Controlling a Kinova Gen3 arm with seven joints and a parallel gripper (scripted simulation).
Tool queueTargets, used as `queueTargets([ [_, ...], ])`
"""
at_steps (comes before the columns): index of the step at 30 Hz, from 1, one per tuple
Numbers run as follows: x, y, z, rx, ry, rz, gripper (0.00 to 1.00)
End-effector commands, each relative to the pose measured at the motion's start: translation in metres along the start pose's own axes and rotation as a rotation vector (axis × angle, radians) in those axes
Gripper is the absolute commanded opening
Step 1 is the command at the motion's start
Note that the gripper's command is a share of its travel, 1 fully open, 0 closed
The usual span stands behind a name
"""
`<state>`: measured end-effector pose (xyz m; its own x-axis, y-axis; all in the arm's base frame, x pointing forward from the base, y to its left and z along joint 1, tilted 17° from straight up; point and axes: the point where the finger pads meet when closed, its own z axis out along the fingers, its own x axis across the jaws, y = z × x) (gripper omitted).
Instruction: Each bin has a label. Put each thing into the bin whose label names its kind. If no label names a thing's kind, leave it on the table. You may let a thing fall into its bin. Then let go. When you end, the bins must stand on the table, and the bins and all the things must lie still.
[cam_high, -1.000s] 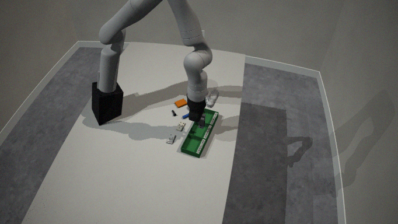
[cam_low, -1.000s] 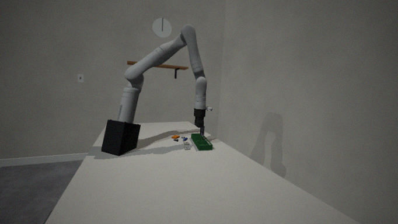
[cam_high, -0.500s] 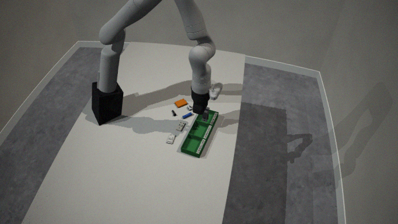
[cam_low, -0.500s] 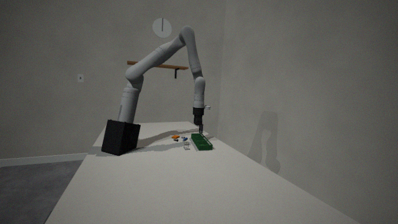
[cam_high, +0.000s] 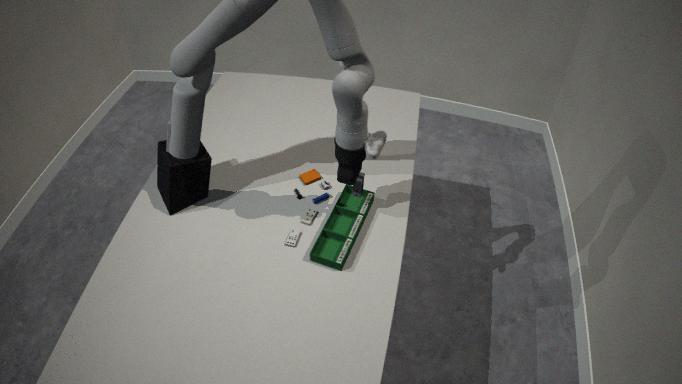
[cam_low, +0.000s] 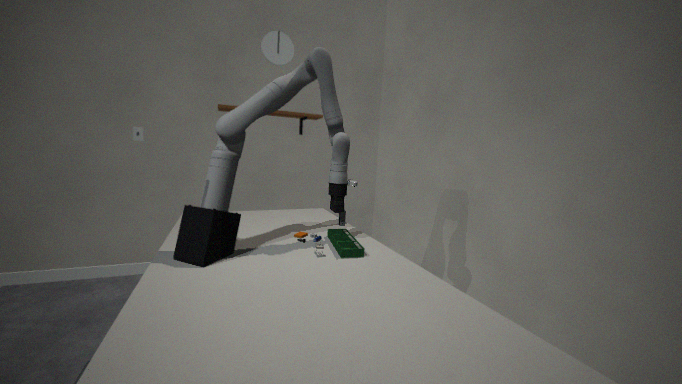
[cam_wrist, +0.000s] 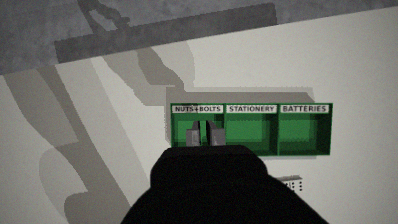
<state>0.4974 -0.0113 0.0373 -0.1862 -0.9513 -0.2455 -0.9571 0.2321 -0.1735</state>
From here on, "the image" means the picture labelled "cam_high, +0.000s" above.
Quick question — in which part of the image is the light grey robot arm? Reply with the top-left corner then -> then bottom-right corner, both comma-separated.
166,0 -> 375,159

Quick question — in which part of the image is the white domino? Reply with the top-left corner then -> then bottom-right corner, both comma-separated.
285,229 -> 301,248
301,208 -> 317,225

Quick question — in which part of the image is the green rack of labelled bins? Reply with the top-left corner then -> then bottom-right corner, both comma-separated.
310,184 -> 374,271

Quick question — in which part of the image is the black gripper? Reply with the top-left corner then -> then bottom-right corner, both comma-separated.
334,125 -> 387,198

